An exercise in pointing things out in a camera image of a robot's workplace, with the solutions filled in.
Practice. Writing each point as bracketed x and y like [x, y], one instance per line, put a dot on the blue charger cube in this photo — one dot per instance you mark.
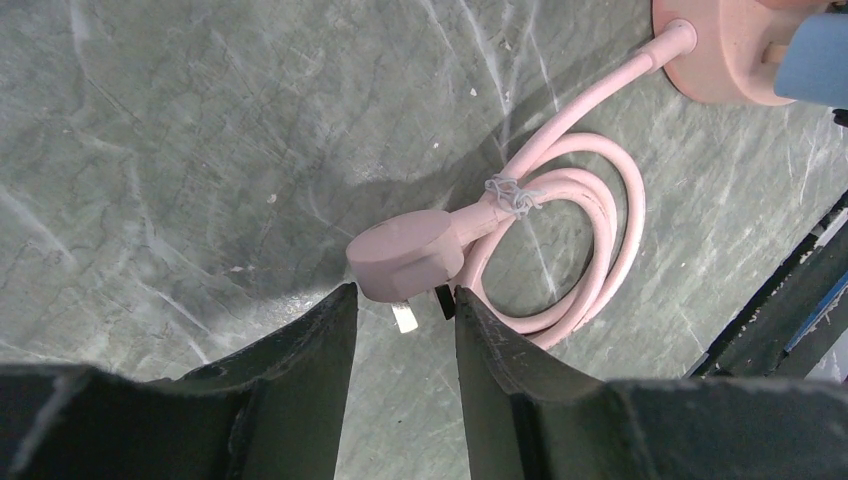
[814, 69]

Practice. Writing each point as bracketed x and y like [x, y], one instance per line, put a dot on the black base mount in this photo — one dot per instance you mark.
[786, 307]

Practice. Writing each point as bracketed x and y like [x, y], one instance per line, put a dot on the round pink socket hub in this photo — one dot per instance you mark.
[727, 52]

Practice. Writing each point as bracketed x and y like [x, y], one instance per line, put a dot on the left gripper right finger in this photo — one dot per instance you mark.
[528, 415]

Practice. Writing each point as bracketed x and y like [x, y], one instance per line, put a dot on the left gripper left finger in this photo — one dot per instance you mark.
[272, 410]

